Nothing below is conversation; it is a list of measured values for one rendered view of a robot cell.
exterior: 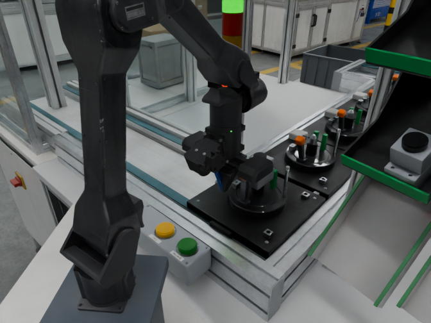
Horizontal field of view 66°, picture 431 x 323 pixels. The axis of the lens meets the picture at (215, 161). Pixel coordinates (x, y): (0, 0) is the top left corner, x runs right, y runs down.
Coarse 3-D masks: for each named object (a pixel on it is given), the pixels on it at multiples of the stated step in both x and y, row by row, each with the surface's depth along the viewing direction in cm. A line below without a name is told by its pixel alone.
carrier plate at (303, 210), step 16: (208, 192) 82; (224, 192) 82; (288, 192) 82; (192, 208) 79; (208, 208) 77; (224, 208) 77; (288, 208) 77; (304, 208) 77; (224, 224) 73; (240, 224) 73; (256, 224) 73; (272, 224) 73; (288, 224) 73; (240, 240) 71; (256, 240) 68; (272, 240) 68
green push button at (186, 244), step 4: (180, 240) 68; (184, 240) 68; (188, 240) 68; (192, 240) 68; (180, 244) 67; (184, 244) 67; (188, 244) 67; (192, 244) 67; (196, 244) 68; (180, 248) 66; (184, 248) 66; (188, 248) 66; (192, 248) 66; (196, 248) 67; (180, 252) 66; (184, 252) 66; (188, 252) 66; (192, 252) 66
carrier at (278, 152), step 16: (288, 144) 104; (304, 144) 100; (320, 144) 104; (336, 144) 91; (288, 160) 94; (304, 160) 90; (320, 160) 92; (336, 160) 96; (304, 176) 88; (320, 176) 88; (336, 176) 89; (320, 192) 83
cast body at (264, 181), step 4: (260, 152) 75; (252, 156) 75; (264, 156) 73; (268, 156) 75; (272, 160) 74; (272, 172) 76; (268, 176) 75; (272, 176) 77; (260, 180) 73; (264, 180) 75; (268, 180) 76; (252, 184) 74; (256, 184) 73; (260, 184) 74; (264, 184) 75; (256, 188) 74
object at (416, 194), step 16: (400, 80) 52; (416, 80) 56; (400, 96) 55; (416, 96) 56; (384, 112) 54; (400, 112) 55; (416, 112) 54; (368, 128) 53; (384, 128) 54; (400, 128) 53; (416, 128) 52; (352, 144) 52; (368, 144) 53; (384, 144) 52; (352, 160) 50; (368, 160) 51; (384, 160) 50; (368, 176) 50; (384, 176) 46; (400, 192) 46; (416, 192) 44
